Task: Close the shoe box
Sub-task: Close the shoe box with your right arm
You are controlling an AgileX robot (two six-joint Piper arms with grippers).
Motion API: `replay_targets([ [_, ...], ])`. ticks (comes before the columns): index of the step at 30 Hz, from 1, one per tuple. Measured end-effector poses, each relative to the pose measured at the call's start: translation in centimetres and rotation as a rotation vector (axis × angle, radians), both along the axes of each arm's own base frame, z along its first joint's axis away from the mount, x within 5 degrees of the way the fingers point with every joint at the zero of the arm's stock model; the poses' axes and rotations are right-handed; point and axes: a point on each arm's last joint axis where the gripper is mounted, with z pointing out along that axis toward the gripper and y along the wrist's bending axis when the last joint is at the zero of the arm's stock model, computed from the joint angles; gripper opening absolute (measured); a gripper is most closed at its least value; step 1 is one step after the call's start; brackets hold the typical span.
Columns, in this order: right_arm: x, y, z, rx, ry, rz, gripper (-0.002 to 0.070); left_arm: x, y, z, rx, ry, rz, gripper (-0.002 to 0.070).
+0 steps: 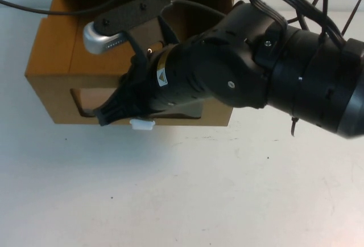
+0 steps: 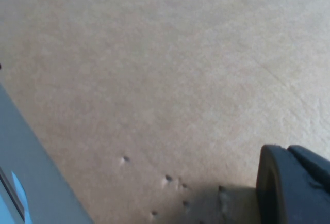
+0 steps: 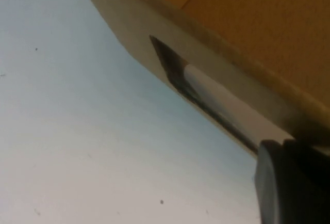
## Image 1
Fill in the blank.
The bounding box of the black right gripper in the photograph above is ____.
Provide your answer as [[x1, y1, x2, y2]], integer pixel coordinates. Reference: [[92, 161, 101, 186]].
[[95, 40, 206, 127]]

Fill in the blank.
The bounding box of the cardboard drawer with window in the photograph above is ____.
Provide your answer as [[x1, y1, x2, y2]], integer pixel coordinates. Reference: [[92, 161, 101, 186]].
[[24, 10, 234, 127]]

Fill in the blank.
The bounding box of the white plastic drawer handle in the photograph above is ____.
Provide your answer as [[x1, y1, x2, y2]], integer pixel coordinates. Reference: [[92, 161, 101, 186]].
[[129, 118, 156, 131]]

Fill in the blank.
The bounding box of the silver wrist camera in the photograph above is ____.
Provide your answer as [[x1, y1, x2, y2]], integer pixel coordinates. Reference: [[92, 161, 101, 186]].
[[82, 21, 132, 56]]

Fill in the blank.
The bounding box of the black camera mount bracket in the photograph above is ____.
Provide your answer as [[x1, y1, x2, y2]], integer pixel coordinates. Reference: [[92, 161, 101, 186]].
[[93, 0, 181, 69]]

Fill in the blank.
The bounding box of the short black camera cable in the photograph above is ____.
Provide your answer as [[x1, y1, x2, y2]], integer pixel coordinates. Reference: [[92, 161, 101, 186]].
[[169, 0, 229, 20]]

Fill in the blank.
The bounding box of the black flat ribbed cable bundle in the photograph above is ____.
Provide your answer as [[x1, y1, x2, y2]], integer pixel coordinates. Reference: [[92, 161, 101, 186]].
[[246, 0, 351, 49]]

